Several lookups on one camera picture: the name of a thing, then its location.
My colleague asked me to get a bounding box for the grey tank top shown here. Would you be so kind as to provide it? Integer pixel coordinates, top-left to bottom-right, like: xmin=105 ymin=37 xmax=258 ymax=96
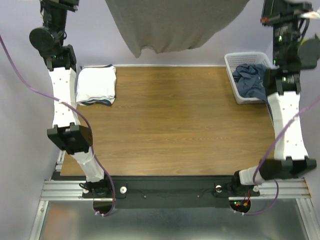
xmin=106 ymin=0 xmax=248 ymax=58

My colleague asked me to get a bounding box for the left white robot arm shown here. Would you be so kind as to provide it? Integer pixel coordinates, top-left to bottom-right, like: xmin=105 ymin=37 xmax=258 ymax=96
xmin=29 ymin=0 xmax=116 ymax=198

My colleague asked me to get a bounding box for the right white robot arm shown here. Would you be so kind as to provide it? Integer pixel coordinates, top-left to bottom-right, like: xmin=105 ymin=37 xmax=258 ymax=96
xmin=229 ymin=0 xmax=320 ymax=195

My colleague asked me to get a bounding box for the blue tank top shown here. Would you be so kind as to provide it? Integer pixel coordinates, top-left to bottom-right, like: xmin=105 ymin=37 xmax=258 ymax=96
xmin=232 ymin=63 xmax=268 ymax=104

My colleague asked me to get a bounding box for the folded white tank top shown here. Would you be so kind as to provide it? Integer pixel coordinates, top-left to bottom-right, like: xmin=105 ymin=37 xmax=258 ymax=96
xmin=75 ymin=65 xmax=117 ymax=103

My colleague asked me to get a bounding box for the white plastic basket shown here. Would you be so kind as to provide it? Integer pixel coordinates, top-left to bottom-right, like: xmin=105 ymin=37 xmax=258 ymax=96
xmin=224 ymin=52 xmax=272 ymax=105

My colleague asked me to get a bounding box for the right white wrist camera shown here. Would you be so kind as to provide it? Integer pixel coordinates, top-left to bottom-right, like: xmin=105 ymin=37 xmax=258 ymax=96
xmin=300 ymin=8 xmax=320 ymax=20

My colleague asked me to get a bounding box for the aluminium frame rail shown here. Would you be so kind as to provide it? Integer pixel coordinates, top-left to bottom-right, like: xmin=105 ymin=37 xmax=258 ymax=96
xmin=30 ymin=179 xmax=320 ymax=240

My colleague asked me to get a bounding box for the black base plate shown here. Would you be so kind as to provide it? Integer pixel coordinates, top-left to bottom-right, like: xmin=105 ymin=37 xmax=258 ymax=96
xmin=79 ymin=175 xmax=260 ymax=209

